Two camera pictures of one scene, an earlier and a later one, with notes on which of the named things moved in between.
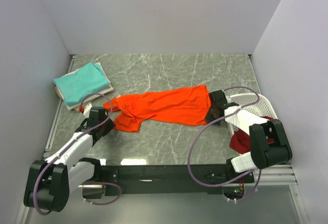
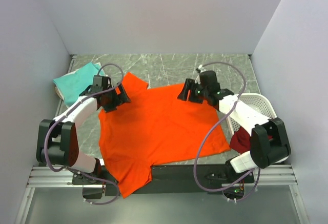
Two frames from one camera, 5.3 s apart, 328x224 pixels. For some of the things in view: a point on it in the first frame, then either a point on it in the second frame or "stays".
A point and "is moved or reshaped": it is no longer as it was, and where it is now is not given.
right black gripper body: [210, 116] → [203, 90]
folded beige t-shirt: [76, 109] stays
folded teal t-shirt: [74, 85] stays
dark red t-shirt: [240, 142] stays
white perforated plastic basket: [252, 104] stays
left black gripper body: [107, 126] → [114, 95]
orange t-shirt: [190, 106] is moved or reshaped
